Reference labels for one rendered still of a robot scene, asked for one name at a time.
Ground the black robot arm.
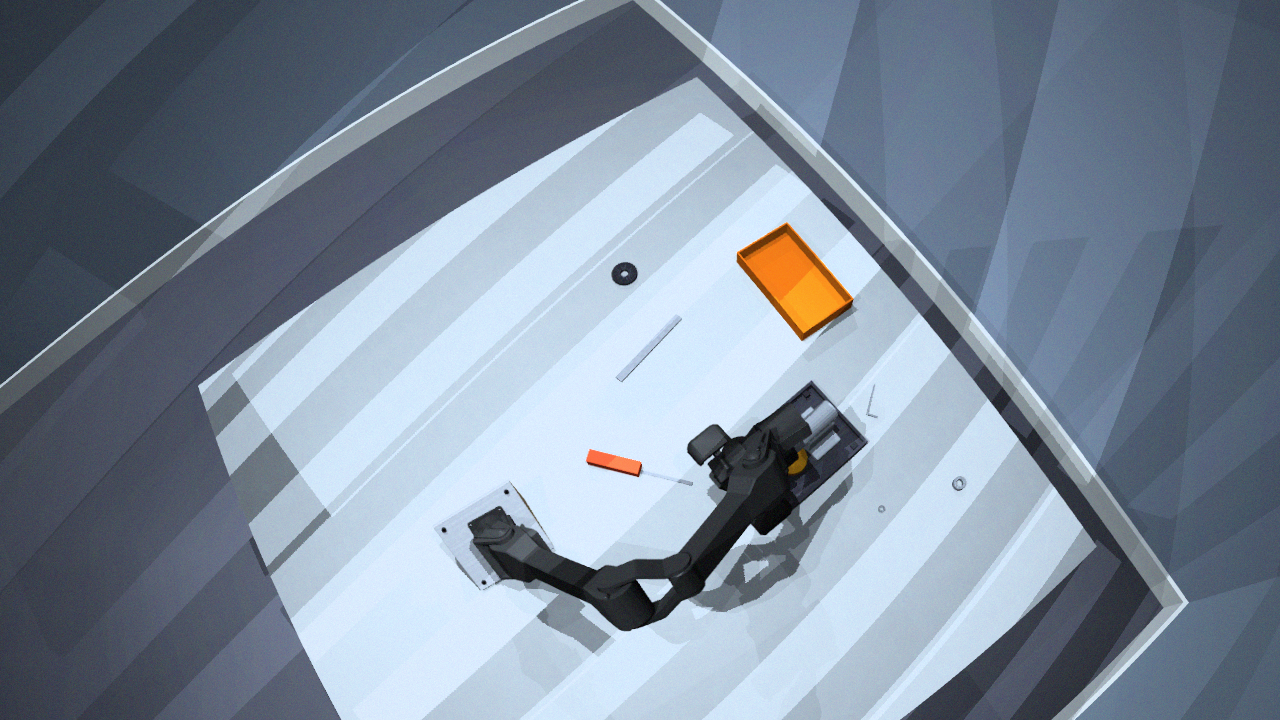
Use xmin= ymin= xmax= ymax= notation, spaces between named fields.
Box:
xmin=467 ymin=402 xmax=812 ymax=632

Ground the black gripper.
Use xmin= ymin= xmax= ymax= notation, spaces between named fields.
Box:
xmin=687 ymin=423 xmax=792 ymax=536

